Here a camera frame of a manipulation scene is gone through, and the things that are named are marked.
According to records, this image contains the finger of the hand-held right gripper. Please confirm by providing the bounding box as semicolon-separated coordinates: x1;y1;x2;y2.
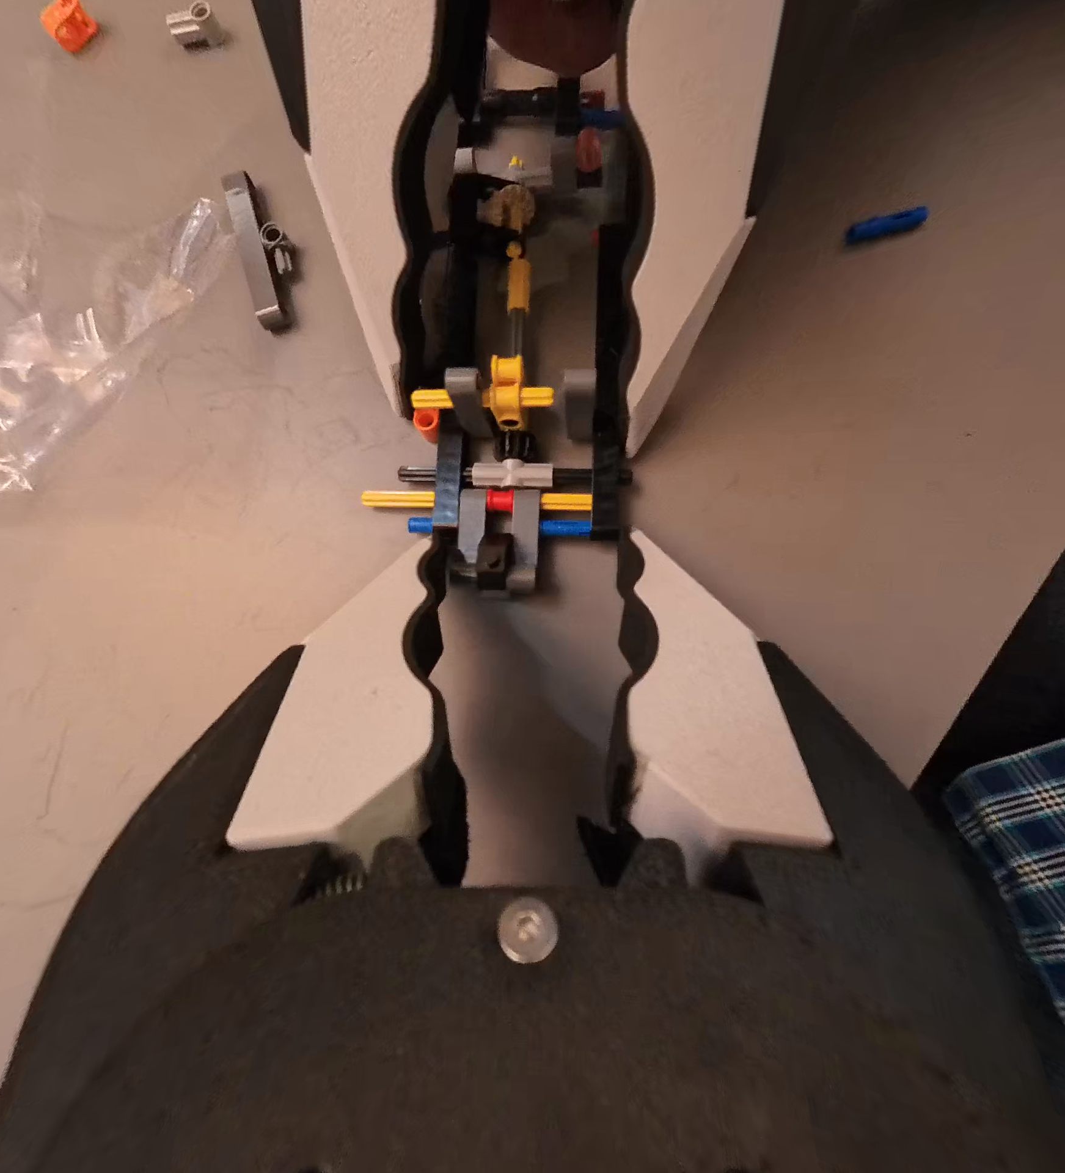
300;0;462;419
618;0;787;457

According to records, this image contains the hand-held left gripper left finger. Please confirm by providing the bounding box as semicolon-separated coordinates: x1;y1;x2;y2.
224;531;471;886

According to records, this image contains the clear plastic bag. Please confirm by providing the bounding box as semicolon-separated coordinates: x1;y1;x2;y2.
0;196;236;518

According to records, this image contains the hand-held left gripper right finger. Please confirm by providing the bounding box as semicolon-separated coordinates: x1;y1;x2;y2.
576;530;836;886

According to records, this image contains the grey lego beam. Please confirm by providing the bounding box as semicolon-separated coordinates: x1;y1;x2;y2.
222;169;298;333

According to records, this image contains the person's right hand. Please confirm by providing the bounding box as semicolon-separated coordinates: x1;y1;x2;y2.
487;0;621;74

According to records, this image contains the black lego drive shaft assembly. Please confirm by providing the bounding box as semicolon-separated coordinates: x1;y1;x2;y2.
362;77;635;601

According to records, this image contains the blue lego pin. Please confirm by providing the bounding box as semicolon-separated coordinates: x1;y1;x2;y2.
844;205;931;246

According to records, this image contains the blue plaid shirt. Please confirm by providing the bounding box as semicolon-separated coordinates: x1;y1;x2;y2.
943;728;1065;1100

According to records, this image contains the orange lego connector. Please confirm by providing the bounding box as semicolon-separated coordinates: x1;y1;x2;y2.
41;0;101;53

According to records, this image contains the light grey lego connector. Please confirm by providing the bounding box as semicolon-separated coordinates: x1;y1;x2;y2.
167;0;227;51

